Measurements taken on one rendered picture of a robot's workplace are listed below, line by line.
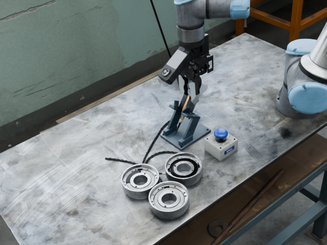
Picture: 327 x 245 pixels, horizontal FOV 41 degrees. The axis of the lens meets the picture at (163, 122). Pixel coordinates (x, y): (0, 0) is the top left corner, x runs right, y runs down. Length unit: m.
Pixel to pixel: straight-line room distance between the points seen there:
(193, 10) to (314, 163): 0.79
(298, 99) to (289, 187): 0.42
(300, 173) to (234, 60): 0.50
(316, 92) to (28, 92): 1.94
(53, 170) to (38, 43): 1.44
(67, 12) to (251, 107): 1.53
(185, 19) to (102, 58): 1.82
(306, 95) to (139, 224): 0.56
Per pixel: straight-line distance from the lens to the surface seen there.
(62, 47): 2.77
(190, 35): 1.18
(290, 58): 1.37
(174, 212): 1.11
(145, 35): 3.08
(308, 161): 1.68
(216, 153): 1.27
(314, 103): 1.26
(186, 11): 1.15
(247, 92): 1.56
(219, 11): 1.14
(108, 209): 1.19
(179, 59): 1.22
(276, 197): 1.54
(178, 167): 1.24
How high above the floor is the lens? 1.69
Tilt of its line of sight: 39 degrees down
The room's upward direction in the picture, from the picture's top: 6 degrees counter-clockwise
